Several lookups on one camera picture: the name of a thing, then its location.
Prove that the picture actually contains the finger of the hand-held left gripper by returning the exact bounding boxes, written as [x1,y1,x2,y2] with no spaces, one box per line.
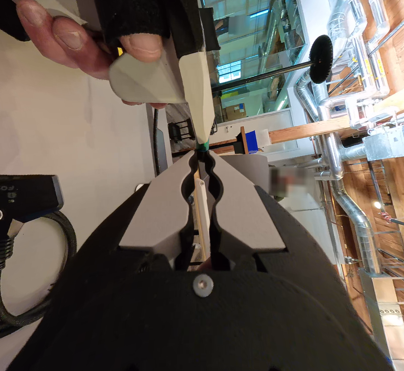
[178,50,216,145]

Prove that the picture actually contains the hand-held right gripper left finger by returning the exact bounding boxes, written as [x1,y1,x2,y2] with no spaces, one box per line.
[118,150,198,262]

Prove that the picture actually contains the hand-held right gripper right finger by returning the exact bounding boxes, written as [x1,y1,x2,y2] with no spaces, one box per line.
[207,150,288,267]

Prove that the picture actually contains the black switch pigtail cable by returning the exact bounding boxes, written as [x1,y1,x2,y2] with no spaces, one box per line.
[0,210,78,337]

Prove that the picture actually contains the cardboard box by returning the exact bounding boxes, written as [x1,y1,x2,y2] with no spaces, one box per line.
[226,103,246,120]

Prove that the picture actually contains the blue box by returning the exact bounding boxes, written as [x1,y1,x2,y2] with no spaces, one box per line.
[245,131,259,154]

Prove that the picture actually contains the brown wooden table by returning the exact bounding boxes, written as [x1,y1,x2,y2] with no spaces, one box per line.
[208,115,351,154]

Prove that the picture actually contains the thin black pole stand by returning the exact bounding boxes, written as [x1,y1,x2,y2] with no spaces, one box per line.
[211,34,334,92]

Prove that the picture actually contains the silver pipes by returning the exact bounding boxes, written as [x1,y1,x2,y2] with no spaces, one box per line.
[295,0,404,182]

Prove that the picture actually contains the white bracket bar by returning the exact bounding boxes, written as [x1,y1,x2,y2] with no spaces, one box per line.
[194,178,210,261]

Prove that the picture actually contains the silver flexible duct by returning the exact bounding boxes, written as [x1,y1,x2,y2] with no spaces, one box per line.
[331,182,382,274]

